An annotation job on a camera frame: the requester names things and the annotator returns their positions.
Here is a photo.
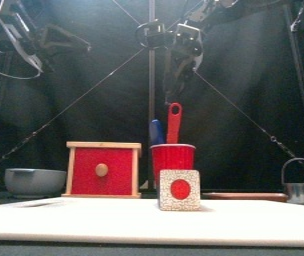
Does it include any square sushi toy block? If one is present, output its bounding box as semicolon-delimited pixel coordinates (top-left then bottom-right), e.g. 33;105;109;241
157;168;203;212

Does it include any red plastic cup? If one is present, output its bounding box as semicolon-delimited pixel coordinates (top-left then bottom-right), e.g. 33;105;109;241
149;143;197;192

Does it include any red wooden drawer box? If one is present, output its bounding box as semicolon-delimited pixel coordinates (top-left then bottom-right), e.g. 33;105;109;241
61;141;143;199

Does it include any brown wooden tray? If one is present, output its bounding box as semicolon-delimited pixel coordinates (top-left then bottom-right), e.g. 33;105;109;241
201;192;290;203

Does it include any grey bowl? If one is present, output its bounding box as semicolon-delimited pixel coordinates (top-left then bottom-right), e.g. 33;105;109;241
4;167;68;199

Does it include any small metal bucket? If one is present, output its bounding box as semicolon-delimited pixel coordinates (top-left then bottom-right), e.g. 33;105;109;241
280;157;304;207

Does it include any white cutting board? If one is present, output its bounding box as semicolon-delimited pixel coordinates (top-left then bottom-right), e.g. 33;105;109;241
0;196;304;249

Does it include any vertical metal frame pole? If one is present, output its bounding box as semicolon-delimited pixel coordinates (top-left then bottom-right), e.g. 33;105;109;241
147;0;157;192

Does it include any black cable loop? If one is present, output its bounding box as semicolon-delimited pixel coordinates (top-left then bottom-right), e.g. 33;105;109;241
135;20;175;50

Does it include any left arm cable loop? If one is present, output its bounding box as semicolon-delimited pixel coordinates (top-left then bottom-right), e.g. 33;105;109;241
0;54;44;81

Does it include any red-handled toy knife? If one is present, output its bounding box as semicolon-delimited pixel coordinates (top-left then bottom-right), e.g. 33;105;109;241
165;102;184;145

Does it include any blue-handled utensil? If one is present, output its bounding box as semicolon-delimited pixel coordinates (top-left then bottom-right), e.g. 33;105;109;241
148;119;167;146

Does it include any diagonal brace wire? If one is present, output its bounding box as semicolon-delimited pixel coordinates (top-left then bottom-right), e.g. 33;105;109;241
111;0;304;183
0;48;148;177

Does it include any slanted metal frame pole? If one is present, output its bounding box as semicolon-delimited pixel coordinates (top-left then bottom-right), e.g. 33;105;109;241
282;0;304;168

